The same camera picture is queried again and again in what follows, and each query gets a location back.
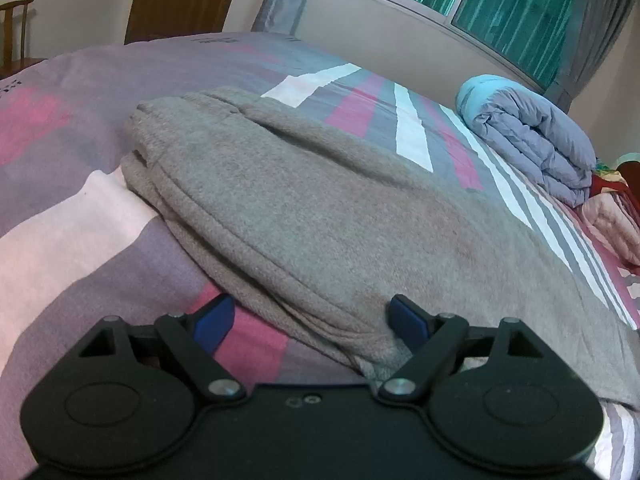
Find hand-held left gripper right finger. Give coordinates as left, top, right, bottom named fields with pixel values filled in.
left=377, top=294, right=544, bottom=404

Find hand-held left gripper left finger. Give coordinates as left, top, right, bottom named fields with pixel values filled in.
left=74, top=293, right=247, bottom=404

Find grey pants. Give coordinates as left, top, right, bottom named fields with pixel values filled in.
left=120, top=86, right=640, bottom=409

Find striped bed sheet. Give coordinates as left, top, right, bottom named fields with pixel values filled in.
left=0, top=30, right=640, bottom=480

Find folded lavender quilt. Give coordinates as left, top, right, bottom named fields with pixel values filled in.
left=455, top=74, right=597, bottom=207

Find folded pink blanket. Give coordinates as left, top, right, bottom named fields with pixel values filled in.
left=580, top=190, right=640, bottom=269

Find colourful red cloth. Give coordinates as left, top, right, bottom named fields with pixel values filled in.
left=591, top=157, right=634, bottom=196

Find wooden headboard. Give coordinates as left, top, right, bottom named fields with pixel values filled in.
left=615, top=151, right=640, bottom=187

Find window with green panes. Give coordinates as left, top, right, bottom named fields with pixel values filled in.
left=324, top=0, right=582, bottom=92

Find brown wooden door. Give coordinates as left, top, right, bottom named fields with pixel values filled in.
left=123, top=0, right=242, bottom=45

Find wooden chair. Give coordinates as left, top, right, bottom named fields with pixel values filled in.
left=0, top=0, right=49, bottom=79

